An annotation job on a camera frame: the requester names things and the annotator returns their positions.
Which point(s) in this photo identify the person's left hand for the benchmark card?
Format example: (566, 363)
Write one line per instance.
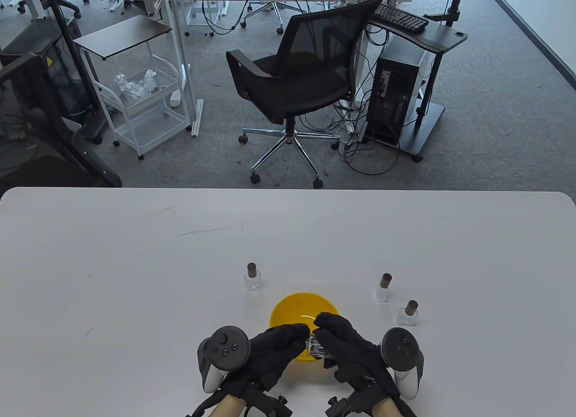
(270, 349)

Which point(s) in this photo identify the person's right hand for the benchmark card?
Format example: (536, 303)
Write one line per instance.
(355, 358)

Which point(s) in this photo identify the clear glass perfume bottle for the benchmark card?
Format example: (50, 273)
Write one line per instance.
(253, 282)
(383, 295)
(317, 348)
(406, 319)

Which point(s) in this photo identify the person's left forearm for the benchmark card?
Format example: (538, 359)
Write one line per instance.
(229, 408)

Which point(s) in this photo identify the person's right forearm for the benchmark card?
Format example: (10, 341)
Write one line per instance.
(384, 410)

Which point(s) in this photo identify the yellow bowl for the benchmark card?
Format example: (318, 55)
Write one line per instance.
(288, 311)

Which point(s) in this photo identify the black and white controller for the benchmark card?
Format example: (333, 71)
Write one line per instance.
(225, 347)
(402, 347)

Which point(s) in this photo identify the aluminium profile bar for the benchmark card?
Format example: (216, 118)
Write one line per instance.
(197, 117)

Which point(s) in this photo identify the white rolling cart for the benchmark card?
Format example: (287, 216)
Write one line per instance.
(150, 131)

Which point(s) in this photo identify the black mesh office chair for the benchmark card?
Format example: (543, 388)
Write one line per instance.
(306, 79)

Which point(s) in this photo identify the black computer tower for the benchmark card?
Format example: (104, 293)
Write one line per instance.
(396, 88)

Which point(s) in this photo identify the crumpled clear plastic wrap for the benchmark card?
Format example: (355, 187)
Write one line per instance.
(135, 86)

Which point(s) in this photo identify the black computer cart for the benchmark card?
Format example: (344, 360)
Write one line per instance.
(443, 41)

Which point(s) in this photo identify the office chair with white base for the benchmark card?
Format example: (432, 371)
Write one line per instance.
(265, 9)

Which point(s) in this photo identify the black keyboard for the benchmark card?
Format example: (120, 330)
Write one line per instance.
(400, 18)

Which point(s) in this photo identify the dark brown side table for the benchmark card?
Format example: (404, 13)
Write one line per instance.
(121, 36)

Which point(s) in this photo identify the black stand pole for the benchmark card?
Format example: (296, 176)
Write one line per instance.
(67, 34)

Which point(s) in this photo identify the black swivel chair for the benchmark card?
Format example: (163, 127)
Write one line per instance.
(63, 5)

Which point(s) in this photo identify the white desk leg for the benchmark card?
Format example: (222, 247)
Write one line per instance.
(33, 2)

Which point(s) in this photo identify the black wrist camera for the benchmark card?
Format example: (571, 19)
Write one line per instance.
(270, 404)
(339, 409)

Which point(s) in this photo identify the black machine enclosure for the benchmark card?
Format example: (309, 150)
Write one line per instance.
(27, 97)

